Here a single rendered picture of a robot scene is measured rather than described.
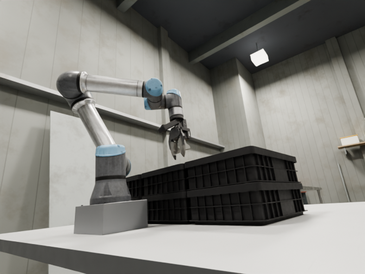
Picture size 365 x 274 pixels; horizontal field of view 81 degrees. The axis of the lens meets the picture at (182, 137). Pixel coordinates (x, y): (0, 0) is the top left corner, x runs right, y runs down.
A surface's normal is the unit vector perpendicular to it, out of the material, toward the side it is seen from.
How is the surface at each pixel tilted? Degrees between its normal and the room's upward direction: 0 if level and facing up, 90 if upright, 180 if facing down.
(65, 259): 90
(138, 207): 90
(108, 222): 90
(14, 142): 90
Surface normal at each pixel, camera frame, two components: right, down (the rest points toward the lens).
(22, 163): 0.77, -0.24
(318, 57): -0.62, -0.18
